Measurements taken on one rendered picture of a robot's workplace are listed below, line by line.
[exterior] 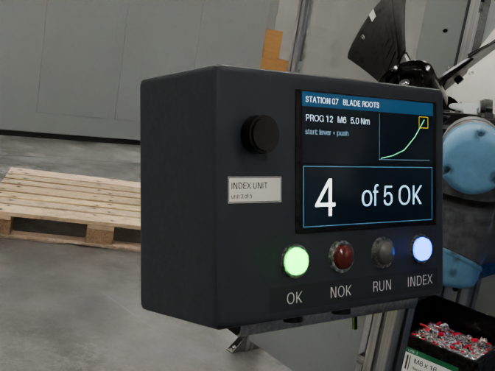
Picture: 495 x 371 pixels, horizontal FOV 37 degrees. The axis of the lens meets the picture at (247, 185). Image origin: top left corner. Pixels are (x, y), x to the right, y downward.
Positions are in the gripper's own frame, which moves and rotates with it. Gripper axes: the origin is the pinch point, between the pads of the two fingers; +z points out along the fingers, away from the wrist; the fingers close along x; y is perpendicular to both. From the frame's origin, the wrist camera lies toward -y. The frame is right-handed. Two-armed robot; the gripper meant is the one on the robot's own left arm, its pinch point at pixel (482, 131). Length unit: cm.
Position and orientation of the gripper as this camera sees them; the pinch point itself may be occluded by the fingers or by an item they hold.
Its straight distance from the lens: 119.7
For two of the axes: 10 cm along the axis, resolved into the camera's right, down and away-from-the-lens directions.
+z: 2.7, -1.7, 9.5
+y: -9.6, -1.1, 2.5
